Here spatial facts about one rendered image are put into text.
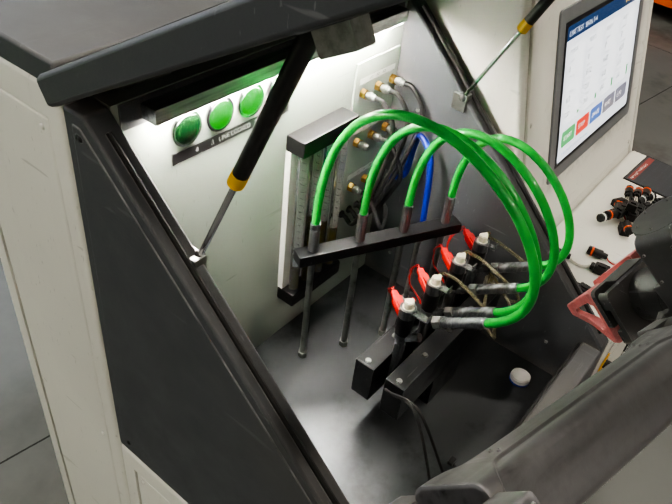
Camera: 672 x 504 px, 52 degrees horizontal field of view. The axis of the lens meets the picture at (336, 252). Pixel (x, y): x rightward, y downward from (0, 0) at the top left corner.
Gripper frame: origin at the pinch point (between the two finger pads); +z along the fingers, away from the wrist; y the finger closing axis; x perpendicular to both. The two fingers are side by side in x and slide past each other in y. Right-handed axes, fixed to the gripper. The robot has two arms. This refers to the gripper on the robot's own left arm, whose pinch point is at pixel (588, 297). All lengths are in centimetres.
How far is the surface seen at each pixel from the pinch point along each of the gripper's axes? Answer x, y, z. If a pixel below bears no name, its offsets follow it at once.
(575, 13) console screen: -28, -54, 31
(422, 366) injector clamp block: 7.7, 6.8, 38.4
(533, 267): -4.3, -1.0, 7.8
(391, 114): -30.8, 0.5, 15.8
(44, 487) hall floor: 6, 77, 155
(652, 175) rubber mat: 17, -84, 61
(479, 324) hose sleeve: 1.6, 3.4, 20.1
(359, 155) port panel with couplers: -27, -11, 52
